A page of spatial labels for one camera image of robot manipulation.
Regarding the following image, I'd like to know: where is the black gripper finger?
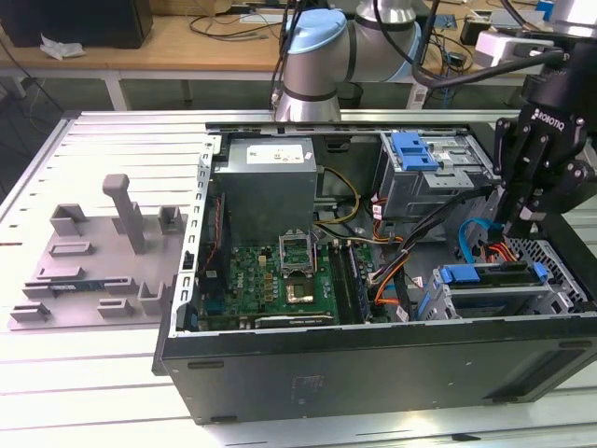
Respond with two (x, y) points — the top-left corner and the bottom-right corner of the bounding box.
(507, 161), (597, 237)
(493, 117), (533, 223)

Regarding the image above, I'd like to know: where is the blue data wire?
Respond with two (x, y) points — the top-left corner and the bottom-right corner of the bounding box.
(459, 217), (507, 267)

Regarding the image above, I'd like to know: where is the orange red power wire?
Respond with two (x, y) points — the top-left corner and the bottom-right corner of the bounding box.
(479, 240), (531, 274)

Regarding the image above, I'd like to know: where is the hard disk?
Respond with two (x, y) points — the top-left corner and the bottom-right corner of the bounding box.
(417, 260), (548, 322)

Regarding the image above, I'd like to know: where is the low metal disk bay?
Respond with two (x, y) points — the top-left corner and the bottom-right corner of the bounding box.
(417, 261), (576, 323)

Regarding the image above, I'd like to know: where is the blue drive carrier latch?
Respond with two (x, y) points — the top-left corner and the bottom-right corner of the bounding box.
(391, 133), (442, 172)

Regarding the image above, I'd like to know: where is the tall metal drive cage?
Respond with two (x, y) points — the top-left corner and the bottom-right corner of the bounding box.
(375, 133), (504, 234)

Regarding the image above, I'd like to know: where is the small black open box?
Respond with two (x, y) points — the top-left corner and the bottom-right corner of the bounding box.
(459, 16), (492, 46)

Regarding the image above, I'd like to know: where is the black waste bin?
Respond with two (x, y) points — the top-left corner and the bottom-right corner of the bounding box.
(338, 82), (365, 111)

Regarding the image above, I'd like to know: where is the RAM stick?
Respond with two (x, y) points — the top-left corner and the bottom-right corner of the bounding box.
(345, 241), (375, 321)

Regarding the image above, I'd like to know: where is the metal socket cover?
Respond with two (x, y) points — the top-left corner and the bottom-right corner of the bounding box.
(278, 231), (319, 277)

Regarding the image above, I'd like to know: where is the grey power supply unit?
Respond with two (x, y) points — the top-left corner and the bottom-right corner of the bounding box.
(212, 137), (318, 244)

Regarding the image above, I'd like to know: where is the CPU socket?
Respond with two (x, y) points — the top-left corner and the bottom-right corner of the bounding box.
(284, 274), (319, 305)

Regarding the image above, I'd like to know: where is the black open PC case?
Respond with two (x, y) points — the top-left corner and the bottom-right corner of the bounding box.
(152, 109), (597, 426)

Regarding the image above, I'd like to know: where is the graphics card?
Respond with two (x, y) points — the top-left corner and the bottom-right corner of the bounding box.
(254, 315), (337, 330)

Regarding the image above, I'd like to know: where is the green motherboard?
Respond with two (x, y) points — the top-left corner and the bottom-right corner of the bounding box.
(198, 232), (388, 330)

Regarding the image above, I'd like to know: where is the black case fan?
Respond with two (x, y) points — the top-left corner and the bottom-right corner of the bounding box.
(198, 191), (232, 300)

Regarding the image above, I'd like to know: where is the long wooden desk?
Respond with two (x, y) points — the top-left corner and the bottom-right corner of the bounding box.
(0, 0), (556, 88)

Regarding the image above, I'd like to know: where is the grey parts rack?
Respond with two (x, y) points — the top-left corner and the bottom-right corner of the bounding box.
(7, 173), (192, 332)

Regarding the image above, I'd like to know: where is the large black computer tower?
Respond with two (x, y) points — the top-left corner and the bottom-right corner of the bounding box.
(0, 0), (155, 50)

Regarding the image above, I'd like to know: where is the crumpled white plastic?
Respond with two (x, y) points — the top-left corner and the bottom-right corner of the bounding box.
(39, 32), (88, 62)

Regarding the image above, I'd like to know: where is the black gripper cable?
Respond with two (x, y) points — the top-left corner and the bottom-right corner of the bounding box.
(372, 0), (571, 91)

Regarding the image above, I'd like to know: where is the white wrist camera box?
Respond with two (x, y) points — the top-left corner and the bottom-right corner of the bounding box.
(474, 30), (554, 69)

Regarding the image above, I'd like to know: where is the blue network cable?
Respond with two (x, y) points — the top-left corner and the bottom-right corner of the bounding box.
(437, 44), (463, 111)

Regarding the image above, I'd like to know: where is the yellow black wire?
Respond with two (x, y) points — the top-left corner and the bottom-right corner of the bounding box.
(314, 167), (361, 228)

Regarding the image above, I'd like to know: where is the orange black wire bundle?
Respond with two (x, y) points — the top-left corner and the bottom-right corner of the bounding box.
(370, 251), (414, 307)

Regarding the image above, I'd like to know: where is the black hanging arm cable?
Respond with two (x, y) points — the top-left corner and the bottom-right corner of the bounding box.
(268, 0), (304, 111)

